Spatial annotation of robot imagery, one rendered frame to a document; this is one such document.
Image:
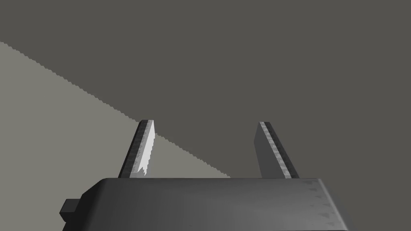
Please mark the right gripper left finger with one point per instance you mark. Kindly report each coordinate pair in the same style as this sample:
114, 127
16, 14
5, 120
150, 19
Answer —
138, 154

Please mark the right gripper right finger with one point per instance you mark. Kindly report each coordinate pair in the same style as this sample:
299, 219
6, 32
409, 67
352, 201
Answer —
274, 157

